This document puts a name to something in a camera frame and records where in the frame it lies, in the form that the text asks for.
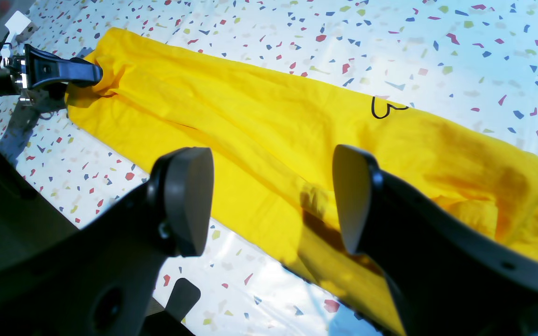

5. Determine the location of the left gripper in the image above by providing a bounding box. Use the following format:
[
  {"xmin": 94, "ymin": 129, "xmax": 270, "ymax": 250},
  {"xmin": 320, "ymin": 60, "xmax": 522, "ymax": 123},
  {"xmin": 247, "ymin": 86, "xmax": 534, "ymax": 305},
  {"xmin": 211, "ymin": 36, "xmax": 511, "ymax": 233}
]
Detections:
[{"xmin": 0, "ymin": 44, "xmax": 103, "ymax": 164}]

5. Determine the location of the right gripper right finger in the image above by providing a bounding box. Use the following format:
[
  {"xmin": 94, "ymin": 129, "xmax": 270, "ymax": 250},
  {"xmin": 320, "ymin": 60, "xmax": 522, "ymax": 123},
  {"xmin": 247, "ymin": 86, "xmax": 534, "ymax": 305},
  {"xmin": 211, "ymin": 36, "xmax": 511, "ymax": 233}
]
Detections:
[{"xmin": 333, "ymin": 144, "xmax": 538, "ymax": 336}]

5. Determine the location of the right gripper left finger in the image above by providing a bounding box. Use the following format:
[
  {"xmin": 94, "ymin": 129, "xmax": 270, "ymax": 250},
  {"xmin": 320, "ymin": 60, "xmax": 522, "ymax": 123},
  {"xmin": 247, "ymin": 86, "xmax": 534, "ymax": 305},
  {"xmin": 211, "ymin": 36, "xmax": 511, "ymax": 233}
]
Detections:
[{"xmin": 0, "ymin": 147, "xmax": 215, "ymax": 336}]

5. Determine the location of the yellow T-shirt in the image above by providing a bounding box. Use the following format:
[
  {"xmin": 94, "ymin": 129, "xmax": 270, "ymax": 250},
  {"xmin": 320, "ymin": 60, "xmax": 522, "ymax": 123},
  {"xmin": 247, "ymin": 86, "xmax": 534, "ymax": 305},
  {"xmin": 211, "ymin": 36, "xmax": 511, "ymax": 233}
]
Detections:
[{"xmin": 66, "ymin": 28, "xmax": 538, "ymax": 333}]

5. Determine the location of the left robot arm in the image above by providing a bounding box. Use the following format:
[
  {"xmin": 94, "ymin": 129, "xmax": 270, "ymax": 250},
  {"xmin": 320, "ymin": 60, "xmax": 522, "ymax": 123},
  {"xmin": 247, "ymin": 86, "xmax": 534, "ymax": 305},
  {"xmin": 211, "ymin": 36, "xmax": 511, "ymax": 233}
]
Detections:
[{"xmin": 0, "ymin": 41, "xmax": 103, "ymax": 199}]

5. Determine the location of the terrazzo patterned tablecloth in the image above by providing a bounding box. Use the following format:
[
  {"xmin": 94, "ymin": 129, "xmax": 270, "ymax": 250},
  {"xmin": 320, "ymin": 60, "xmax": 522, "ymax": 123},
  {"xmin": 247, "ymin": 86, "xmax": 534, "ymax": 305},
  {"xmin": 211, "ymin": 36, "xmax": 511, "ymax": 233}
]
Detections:
[{"xmin": 0, "ymin": 0, "xmax": 538, "ymax": 336}]

